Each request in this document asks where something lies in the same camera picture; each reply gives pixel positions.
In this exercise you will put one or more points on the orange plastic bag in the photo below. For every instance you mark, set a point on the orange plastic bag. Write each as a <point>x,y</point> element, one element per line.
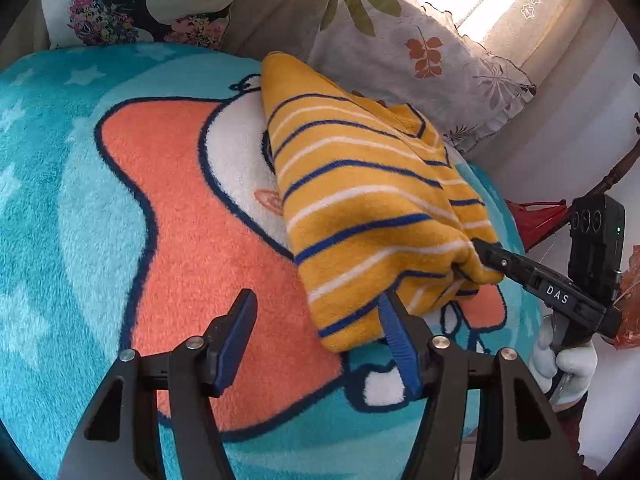
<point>628,336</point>

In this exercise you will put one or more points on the yellow striped knit sweater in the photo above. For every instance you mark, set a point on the yellow striped knit sweater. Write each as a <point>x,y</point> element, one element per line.
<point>371,202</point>

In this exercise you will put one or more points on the teal cartoon fleece blanket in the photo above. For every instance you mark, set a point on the teal cartoon fleece blanket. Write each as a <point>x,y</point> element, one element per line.
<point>137,199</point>

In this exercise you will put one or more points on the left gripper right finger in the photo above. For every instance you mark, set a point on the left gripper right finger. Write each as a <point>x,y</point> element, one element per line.
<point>518,435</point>

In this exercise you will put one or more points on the red cloth item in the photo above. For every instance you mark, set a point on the red cloth item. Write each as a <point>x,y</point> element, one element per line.
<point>536,221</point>

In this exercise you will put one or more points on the lady silhouette cushion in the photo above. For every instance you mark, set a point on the lady silhouette cushion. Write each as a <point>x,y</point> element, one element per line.
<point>200,23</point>

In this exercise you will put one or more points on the floral leaf print pillow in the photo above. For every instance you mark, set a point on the floral leaf print pillow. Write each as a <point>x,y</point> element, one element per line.
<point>398,53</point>

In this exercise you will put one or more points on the right gloved hand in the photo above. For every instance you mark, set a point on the right gloved hand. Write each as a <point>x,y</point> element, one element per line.
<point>578,365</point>

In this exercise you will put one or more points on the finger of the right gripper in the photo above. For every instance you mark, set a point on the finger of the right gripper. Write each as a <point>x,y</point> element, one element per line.
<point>530,277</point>

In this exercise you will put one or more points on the beige sheer curtain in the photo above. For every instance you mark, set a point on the beige sheer curtain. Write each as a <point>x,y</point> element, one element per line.
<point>533,34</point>

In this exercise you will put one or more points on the black camera box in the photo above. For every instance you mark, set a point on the black camera box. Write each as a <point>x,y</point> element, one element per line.
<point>597,228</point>

